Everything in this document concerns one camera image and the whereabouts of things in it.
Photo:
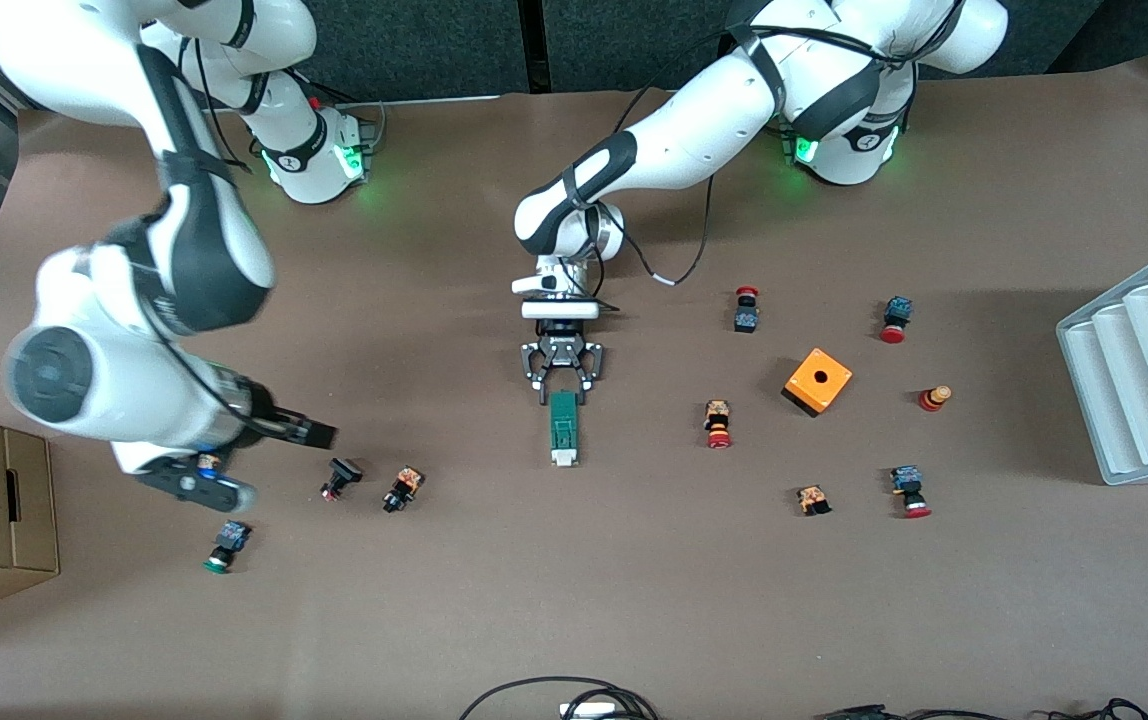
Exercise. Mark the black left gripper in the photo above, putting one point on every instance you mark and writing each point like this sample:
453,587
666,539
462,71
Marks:
561,346

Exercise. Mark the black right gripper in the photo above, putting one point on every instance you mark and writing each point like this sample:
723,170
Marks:
272,421

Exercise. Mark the green load switch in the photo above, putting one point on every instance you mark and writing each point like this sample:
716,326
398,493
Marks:
564,430

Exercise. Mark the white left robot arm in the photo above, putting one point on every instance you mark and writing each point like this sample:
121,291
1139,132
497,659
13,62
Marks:
694,130

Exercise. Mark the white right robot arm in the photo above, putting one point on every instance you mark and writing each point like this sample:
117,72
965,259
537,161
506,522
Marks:
114,390

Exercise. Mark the black red push button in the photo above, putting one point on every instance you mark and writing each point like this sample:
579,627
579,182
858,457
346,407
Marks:
342,470

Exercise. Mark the red mushroom button orange block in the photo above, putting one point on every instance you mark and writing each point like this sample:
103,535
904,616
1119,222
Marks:
718,420

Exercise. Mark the small orange contact block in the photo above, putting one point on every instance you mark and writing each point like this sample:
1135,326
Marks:
813,498

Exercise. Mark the red button blue block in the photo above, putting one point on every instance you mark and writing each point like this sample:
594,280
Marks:
907,480
897,310

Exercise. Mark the white plug adapter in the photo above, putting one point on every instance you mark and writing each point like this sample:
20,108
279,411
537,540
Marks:
589,710

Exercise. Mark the red yellow button cap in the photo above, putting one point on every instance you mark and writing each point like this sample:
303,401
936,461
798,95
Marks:
932,399

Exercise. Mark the white ridged plastic tray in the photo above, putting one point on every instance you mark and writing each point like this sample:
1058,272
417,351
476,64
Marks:
1144,400

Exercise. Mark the black orange selector switch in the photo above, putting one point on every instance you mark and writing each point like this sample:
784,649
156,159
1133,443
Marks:
404,488

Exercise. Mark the green push button switch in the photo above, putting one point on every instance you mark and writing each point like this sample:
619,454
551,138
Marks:
230,540

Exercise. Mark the orange button enclosure box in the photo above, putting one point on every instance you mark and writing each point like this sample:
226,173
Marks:
819,380

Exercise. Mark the black vertical post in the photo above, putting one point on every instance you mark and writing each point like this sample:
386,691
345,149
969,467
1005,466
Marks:
534,45

